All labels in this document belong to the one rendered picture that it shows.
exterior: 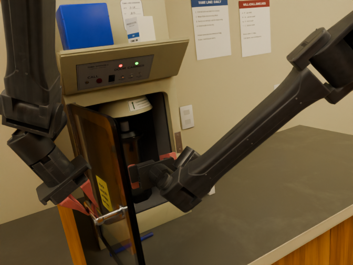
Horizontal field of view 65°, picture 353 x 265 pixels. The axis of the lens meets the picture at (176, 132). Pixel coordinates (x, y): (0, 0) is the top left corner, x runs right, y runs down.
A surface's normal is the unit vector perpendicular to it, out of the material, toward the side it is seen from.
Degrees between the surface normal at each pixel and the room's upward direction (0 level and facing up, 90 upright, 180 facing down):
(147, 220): 90
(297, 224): 0
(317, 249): 90
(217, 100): 90
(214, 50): 90
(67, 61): 135
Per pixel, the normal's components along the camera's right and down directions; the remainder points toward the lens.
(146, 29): 0.71, 0.11
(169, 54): 0.42, 0.81
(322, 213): -0.13, -0.95
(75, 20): 0.47, 0.19
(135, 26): -0.69, 0.29
